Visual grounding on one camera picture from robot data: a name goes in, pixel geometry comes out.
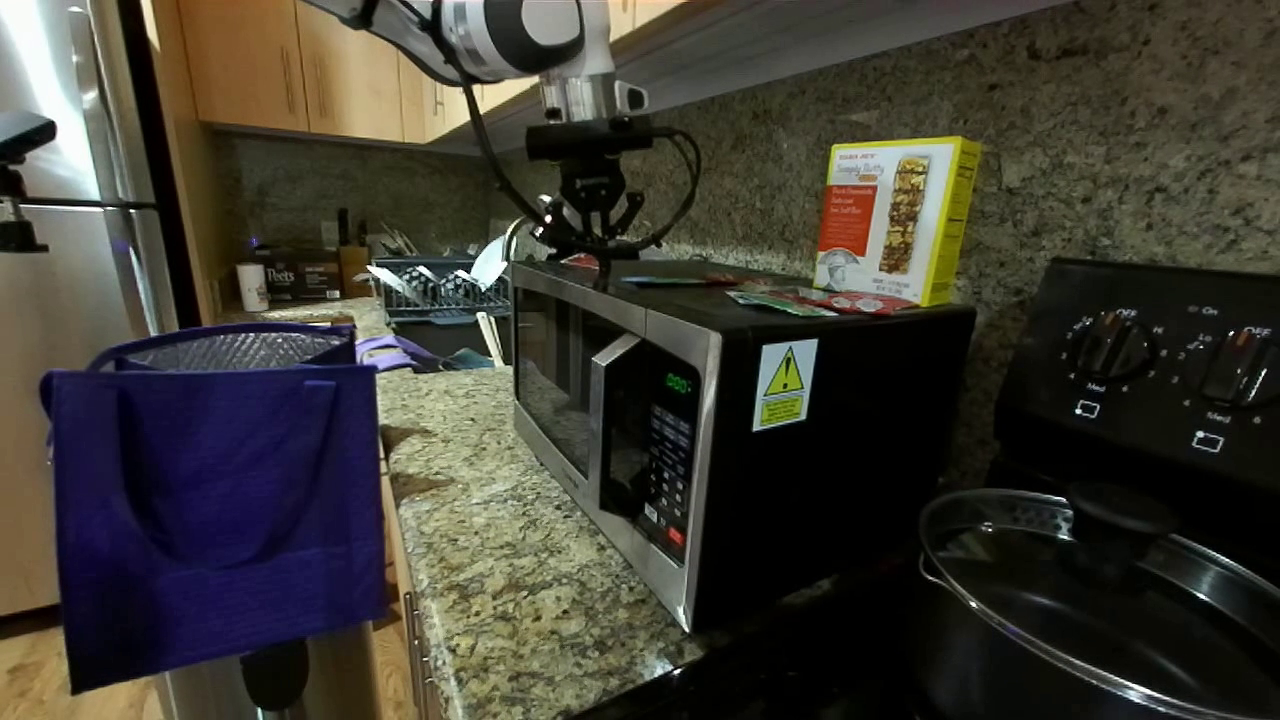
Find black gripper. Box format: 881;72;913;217
536;157;643;262

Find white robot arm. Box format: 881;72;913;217
308;0;653;262

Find black stainless microwave oven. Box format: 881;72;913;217
514;262;975;634

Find blue insulated tote bag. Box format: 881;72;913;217
39;320;385;691

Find dish rack with dishes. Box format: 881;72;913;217
369;257;514;323

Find green white sauce packet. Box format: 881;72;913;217
723;289;838;320

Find red sauce packet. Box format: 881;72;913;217
797;289;919;317

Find yellow food box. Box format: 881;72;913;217
811;137;985;303

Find wooden upper cabinets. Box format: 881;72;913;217
142;0;1064;152

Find stainless steel refrigerator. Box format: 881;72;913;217
0;0;198;617

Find black pot with glass lid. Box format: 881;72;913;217
913;487;1280;720

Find black stove control panel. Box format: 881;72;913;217
995;262;1280;491

